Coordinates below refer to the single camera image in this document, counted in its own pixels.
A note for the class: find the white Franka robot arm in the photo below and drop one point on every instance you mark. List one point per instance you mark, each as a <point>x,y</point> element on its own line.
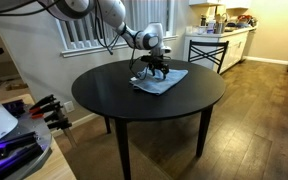
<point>110,11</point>

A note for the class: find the blue towel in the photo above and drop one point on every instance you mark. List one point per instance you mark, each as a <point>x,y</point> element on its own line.
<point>164,83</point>

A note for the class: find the black clamp orange trigger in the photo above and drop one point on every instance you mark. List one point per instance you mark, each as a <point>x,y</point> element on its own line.
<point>45,108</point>

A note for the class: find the red kitchen item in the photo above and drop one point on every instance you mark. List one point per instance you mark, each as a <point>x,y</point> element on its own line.
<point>244,18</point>

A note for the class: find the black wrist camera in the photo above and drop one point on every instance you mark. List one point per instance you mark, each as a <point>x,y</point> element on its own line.
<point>149,58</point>

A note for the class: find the white vertical window blinds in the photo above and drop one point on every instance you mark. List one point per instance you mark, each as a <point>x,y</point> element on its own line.
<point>84,36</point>

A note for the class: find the black mounting rails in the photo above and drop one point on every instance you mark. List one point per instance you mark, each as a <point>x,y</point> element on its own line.
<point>14,150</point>

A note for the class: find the white wall outlet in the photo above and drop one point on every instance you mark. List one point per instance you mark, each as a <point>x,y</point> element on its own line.
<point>69,106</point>

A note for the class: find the grey round base plate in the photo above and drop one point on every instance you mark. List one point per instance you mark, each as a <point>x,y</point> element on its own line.
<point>34,133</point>

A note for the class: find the white blue container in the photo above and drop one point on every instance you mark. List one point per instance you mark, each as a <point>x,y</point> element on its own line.
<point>211,26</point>

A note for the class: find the white window sill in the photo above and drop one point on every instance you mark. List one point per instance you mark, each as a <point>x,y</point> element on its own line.
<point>90,49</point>

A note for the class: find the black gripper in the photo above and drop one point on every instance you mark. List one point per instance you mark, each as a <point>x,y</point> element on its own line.
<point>158,65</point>

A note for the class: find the dark bottle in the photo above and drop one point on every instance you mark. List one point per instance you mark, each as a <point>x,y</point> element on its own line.
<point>203,20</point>

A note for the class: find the black clamp metal bar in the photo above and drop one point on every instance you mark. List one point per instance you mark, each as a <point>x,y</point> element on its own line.
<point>60,125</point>

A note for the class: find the black pan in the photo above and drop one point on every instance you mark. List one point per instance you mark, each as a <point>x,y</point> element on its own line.
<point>230,26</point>

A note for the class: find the round black table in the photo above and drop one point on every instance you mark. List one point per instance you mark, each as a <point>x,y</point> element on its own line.
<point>110,93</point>

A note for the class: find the white kitchen counter cabinet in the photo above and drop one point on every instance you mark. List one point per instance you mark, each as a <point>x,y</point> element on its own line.
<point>232,46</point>

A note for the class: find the metal canister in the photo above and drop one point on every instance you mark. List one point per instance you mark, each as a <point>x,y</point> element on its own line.
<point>220,28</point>

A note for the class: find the white upper kitchen cabinet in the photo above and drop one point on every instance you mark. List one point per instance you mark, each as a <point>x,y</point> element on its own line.
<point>217,2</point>

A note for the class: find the blue bowl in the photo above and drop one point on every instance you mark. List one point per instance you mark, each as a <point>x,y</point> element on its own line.
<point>242,25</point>

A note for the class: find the brown cardboard piece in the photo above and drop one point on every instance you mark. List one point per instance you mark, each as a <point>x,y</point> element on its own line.
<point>16,86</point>

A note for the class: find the black metal chair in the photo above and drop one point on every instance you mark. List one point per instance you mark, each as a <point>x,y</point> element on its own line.
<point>208,53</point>

